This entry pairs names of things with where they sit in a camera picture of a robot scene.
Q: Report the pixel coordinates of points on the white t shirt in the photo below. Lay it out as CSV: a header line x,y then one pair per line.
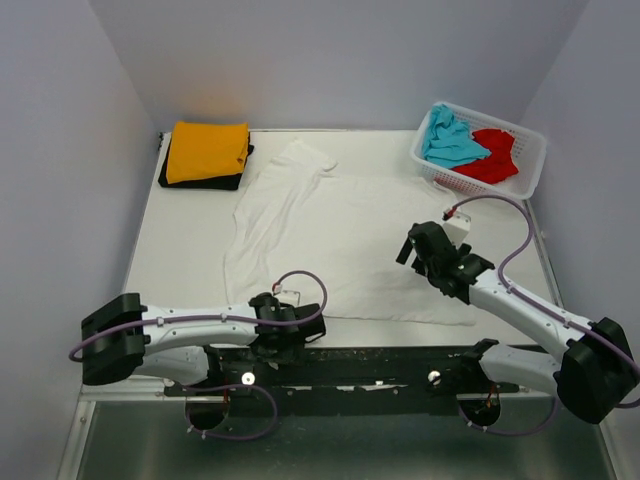
x,y
300,214

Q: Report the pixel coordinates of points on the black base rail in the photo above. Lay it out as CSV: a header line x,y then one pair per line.
x,y
342,382

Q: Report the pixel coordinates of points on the turquoise t shirt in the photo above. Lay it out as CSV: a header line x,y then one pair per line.
x,y
448,142

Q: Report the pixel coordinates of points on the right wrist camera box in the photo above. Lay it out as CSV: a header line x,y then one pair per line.
x,y
456,226

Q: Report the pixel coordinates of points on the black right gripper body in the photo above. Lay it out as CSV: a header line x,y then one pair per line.
x,y
421,267

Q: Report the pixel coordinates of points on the red t shirt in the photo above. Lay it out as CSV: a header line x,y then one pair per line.
x,y
499,165

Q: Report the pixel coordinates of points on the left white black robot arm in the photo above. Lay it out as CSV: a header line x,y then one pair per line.
x,y
126,337

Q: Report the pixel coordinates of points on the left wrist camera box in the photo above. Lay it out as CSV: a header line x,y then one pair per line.
x,y
286,296

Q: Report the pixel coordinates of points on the folded orange t shirt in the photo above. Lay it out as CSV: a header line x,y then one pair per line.
x,y
203,151

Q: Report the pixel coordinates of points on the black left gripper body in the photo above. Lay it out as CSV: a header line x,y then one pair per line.
x,y
288,354

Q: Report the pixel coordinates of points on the white plastic laundry basket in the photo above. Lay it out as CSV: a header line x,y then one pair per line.
x,y
528,153

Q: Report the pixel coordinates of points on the folded black t shirt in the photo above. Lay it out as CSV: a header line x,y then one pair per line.
x,y
222,183

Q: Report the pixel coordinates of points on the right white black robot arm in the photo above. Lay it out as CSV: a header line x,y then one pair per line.
x,y
587,365

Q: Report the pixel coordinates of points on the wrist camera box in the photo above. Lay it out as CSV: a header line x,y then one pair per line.
x,y
286,296
456,226

